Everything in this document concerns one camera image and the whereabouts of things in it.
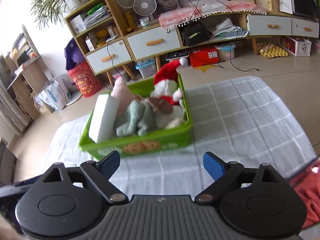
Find large white foam sponge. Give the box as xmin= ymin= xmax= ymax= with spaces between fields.
xmin=88 ymin=94 xmax=120 ymax=144

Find green plastic storage box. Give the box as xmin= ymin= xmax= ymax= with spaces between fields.
xmin=78 ymin=73 xmax=194 ymax=160

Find mint green plush towel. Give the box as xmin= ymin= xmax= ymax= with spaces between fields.
xmin=114 ymin=100 xmax=156 ymax=137

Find pink plush hat doll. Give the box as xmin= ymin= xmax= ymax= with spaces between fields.
xmin=111 ymin=77 xmax=135 ymax=115

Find santa claus plush doll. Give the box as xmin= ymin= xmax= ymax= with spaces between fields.
xmin=150 ymin=57 xmax=188 ymax=105

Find grey checked tablecloth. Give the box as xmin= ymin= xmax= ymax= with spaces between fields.
xmin=49 ymin=75 xmax=318 ymax=198

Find red cartoon storage bin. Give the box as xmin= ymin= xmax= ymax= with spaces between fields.
xmin=67 ymin=61 xmax=103 ymax=98

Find white paper shopping bag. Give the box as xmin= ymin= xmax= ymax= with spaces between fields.
xmin=37 ymin=77 xmax=71 ymax=112

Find wooden desk at left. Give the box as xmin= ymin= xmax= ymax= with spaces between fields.
xmin=1 ymin=25 xmax=48 ymax=126

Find clear box blue lid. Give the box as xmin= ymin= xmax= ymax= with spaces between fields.
xmin=136 ymin=57 xmax=157 ymax=78

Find purple plush toy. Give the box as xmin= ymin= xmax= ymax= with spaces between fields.
xmin=65 ymin=38 xmax=85 ymax=71

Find red cardboard box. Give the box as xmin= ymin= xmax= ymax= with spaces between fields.
xmin=189 ymin=45 xmax=219 ymax=68

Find yellow egg tray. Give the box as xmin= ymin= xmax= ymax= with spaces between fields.
xmin=257 ymin=43 xmax=288 ymax=59

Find black bag on shelf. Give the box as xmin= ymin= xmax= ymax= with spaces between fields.
xmin=180 ymin=22 xmax=210 ymax=47

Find wooden shelf cabinet with drawers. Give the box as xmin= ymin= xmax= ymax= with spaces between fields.
xmin=65 ymin=0 xmax=182 ymax=83

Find low tv cabinet white drawers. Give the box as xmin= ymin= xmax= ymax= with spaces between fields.
xmin=175 ymin=10 xmax=320 ymax=55

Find pink checked cloth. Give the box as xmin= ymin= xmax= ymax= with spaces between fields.
xmin=158 ymin=1 xmax=267 ymax=31

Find white desk fan front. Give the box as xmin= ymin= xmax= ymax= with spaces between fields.
xmin=133 ymin=0 xmax=157 ymax=17

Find potted green plant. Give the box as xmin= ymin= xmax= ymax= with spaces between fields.
xmin=30 ymin=0 xmax=89 ymax=29

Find black microwave oven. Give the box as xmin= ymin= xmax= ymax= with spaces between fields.
xmin=278 ymin=0 xmax=319 ymax=19

